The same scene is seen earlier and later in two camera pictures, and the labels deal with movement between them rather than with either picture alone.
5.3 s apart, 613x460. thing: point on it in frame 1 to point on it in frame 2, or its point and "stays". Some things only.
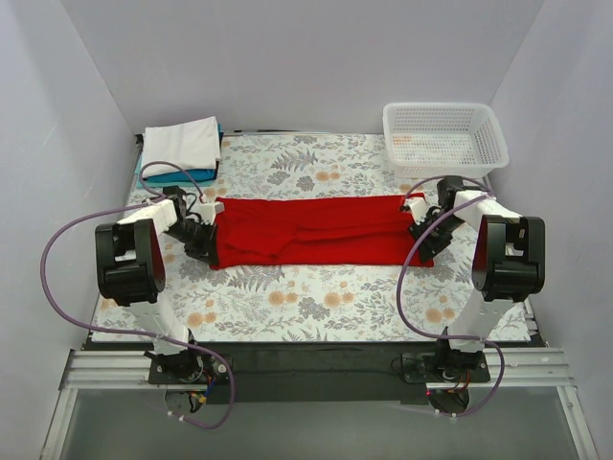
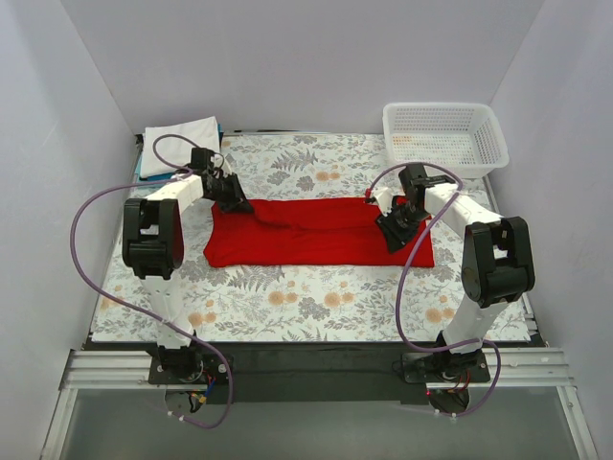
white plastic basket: (444, 139) stays
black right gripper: (428, 238) to (399, 225)
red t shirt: (307, 231) stays
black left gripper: (204, 241) to (232, 195)
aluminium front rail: (123, 369) stays
